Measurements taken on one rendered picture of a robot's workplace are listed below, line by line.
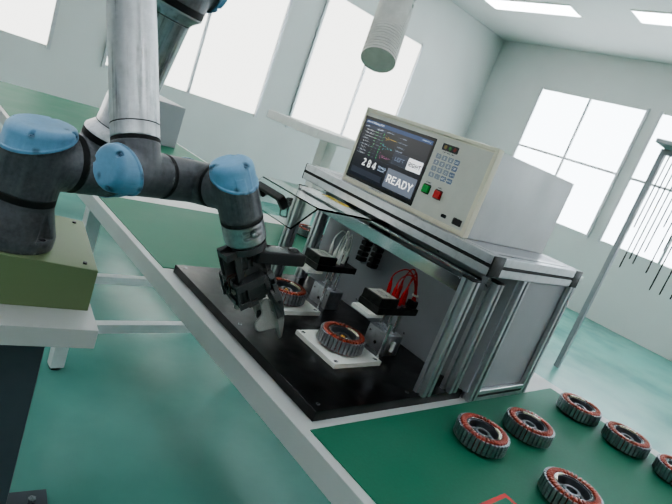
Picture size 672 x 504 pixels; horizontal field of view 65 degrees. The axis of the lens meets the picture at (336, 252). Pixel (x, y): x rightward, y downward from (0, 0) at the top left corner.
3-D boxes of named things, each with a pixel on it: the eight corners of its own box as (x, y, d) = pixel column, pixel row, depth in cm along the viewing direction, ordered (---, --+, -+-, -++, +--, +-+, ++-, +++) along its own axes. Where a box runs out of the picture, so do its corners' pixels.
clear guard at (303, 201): (289, 229, 116) (298, 204, 114) (237, 194, 132) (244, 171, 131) (387, 245, 138) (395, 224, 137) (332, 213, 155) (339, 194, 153)
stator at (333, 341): (336, 359, 116) (342, 344, 115) (307, 333, 123) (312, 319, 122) (371, 357, 123) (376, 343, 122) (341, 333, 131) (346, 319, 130)
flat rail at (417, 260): (463, 295, 111) (468, 282, 111) (299, 199, 154) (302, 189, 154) (466, 295, 112) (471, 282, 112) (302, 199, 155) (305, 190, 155)
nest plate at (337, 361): (333, 369, 113) (335, 364, 113) (294, 333, 124) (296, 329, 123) (380, 365, 124) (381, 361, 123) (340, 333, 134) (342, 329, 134)
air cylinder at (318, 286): (323, 309, 146) (330, 291, 145) (308, 297, 151) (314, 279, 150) (336, 310, 149) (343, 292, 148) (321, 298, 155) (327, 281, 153)
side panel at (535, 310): (468, 402, 127) (524, 281, 119) (458, 395, 129) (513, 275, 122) (524, 393, 146) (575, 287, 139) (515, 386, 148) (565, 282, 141)
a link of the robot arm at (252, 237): (250, 205, 97) (273, 221, 92) (253, 226, 100) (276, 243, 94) (213, 219, 94) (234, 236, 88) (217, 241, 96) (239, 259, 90)
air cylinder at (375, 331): (381, 356, 129) (390, 336, 128) (362, 340, 134) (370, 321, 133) (395, 355, 133) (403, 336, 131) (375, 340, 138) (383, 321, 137)
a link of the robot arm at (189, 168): (143, 148, 90) (189, 158, 85) (191, 158, 100) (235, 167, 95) (136, 193, 91) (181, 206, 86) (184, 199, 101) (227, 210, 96)
